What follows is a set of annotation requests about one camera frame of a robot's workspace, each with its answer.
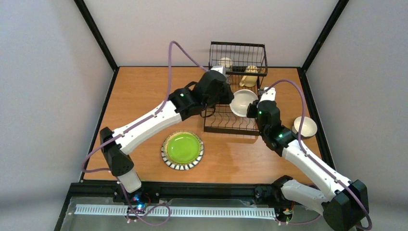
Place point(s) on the white bowl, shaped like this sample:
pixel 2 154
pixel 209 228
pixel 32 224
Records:
pixel 309 127
pixel 241 101

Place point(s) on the yellow ceramic mug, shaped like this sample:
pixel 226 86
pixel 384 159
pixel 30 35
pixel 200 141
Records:
pixel 249 81

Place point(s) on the tall patterned ceramic cup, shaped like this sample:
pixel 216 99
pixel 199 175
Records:
pixel 227 63

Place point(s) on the black wire dish rack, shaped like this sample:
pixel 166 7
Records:
pixel 220 118

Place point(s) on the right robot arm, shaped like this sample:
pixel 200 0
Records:
pixel 341 202

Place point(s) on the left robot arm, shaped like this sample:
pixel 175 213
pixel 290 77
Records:
pixel 191 100

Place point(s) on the green plate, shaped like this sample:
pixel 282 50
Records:
pixel 182 147

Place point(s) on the striped plate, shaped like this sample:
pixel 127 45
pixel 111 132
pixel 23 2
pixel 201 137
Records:
pixel 181 167

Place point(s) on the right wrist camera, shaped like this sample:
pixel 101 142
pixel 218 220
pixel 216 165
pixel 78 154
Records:
pixel 267 94

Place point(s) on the black enclosure frame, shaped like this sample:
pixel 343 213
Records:
pixel 146 198

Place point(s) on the white cable duct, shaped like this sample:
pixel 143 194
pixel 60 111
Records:
pixel 180 211

